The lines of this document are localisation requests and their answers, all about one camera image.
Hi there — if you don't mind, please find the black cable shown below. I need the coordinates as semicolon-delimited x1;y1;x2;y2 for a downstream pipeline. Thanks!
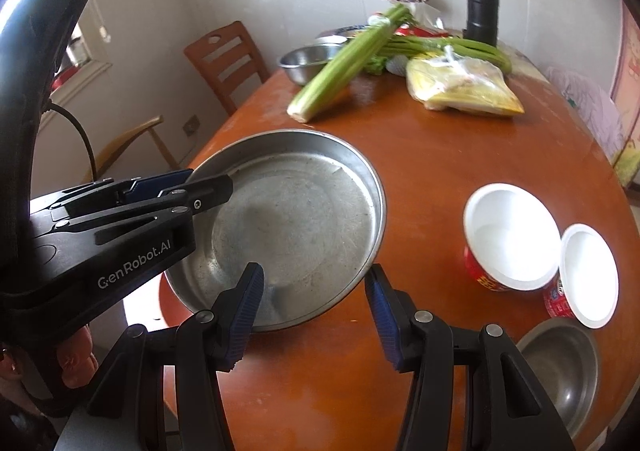
46;101;99;183

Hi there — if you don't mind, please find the person's hand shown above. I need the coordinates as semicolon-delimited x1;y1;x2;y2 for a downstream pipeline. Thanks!
56;327;99;389

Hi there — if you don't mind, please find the yellow noodle bag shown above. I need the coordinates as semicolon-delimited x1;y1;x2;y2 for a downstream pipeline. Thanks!
406;52;525;116

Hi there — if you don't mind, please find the shallow steel pan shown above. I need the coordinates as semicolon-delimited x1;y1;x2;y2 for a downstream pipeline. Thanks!
166;130;386;332

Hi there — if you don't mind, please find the pink cloth on chair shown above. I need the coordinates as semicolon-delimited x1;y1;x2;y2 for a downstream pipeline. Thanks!
544;67;625;162

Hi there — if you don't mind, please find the red instant noodle bowl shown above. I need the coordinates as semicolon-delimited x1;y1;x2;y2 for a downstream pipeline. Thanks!
463;182;561;292

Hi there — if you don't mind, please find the small steel bowl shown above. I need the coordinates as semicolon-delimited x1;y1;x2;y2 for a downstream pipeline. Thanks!
279;44;343;86

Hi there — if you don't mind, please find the pink cartoon folding screen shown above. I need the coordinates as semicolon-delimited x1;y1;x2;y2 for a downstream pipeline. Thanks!
611;5;640;188

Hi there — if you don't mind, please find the curved wooden armchair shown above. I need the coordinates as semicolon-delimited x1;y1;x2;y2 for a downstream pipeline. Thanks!
81;115;180;184

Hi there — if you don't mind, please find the black thermos flask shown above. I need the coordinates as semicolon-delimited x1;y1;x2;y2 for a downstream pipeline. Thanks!
463;0;499;46

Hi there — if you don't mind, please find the celery bunch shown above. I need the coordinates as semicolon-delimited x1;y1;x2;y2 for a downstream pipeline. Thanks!
286;3;413;124
369;33;514;76

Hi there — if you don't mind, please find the brown wooden chair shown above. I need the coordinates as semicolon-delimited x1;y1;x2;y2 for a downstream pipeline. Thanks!
183;20;270;116

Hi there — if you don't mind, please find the large steel bowl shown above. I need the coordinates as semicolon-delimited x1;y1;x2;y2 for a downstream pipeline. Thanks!
516;318;600;439

